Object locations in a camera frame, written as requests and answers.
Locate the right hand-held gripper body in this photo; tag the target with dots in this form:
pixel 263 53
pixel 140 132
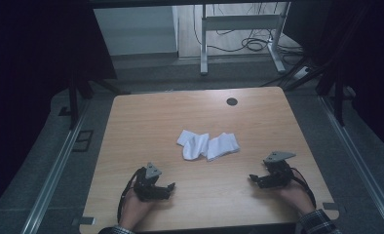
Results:
pixel 277 172

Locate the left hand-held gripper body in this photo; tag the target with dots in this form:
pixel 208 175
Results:
pixel 147 188

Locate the white sock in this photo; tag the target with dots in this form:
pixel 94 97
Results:
pixel 222 146
pixel 193 145

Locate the person's left hand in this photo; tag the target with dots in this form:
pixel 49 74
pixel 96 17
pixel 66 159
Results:
pixel 133 208

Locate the person's right hand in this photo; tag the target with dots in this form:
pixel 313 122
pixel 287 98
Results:
pixel 295 195

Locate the black round table grommet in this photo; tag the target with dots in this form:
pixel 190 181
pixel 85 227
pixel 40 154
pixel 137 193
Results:
pixel 232 101

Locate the black metal stand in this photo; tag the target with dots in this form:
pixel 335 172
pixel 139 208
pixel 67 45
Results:
pixel 73 104
pixel 338 97

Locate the white power strip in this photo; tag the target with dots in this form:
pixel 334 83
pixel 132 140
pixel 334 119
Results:
pixel 301 72

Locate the dark curtain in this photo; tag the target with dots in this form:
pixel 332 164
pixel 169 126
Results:
pixel 34 48
pixel 368 48

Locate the white cabinet panel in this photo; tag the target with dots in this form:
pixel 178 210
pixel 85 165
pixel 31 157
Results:
pixel 134 29

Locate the silver floor rail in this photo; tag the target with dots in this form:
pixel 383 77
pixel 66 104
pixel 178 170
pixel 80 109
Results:
pixel 57 169
pixel 355 156

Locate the white metal desk frame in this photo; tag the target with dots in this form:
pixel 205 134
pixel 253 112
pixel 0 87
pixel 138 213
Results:
pixel 238 22

